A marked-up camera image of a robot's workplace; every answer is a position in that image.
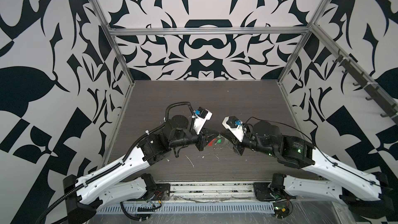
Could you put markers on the black wall hook rack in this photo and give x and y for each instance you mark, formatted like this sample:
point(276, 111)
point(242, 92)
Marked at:
point(364, 81)

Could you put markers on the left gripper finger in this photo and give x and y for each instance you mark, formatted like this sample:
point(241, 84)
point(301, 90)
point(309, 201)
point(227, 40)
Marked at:
point(208, 139)
point(210, 132)

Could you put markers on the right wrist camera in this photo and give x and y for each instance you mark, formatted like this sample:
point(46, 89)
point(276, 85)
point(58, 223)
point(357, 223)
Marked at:
point(234, 128)

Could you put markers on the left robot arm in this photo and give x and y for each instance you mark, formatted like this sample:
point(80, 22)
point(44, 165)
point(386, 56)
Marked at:
point(150, 148)

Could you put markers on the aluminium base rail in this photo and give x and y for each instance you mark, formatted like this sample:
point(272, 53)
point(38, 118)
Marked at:
point(211, 189)

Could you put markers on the white cable duct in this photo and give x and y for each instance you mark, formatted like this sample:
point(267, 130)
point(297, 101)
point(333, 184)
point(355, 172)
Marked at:
point(201, 208)

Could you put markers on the small electronics board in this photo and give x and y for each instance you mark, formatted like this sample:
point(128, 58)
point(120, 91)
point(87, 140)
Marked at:
point(283, 209)

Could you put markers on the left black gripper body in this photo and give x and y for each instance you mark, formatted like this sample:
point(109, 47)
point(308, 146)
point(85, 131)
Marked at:
point(200, 141)

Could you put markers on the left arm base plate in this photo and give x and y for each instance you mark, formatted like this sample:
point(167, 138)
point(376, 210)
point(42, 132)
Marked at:
point(162, 192)

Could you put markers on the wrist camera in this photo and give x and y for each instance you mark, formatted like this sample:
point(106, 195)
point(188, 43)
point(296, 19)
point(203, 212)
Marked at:
point(234, 128)
point(201, 115)

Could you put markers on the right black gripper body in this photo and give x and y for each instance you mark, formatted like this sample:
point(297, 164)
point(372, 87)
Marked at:
point(240, 147)

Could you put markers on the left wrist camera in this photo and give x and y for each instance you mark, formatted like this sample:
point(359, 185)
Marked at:
point(201, 115)

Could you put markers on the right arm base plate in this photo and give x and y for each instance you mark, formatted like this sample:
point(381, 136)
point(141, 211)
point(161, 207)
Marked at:
point(269, 192)

